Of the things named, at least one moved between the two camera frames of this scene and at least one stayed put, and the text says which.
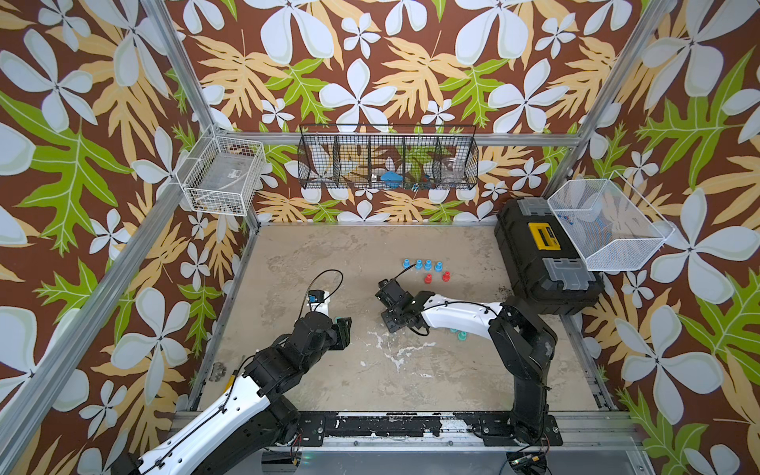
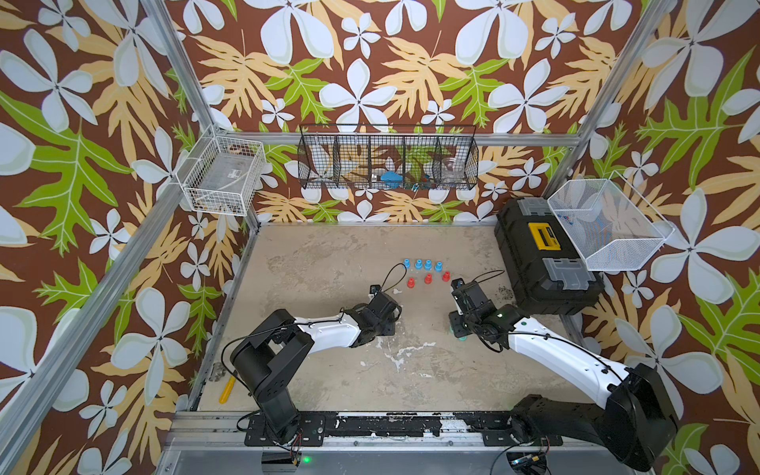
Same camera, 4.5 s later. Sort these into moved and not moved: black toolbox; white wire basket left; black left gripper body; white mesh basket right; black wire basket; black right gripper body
Moved: black right gripper body; black left gripper body
Not moved: white mesh basket right; black wire basket; black toolbox; white wire basket left
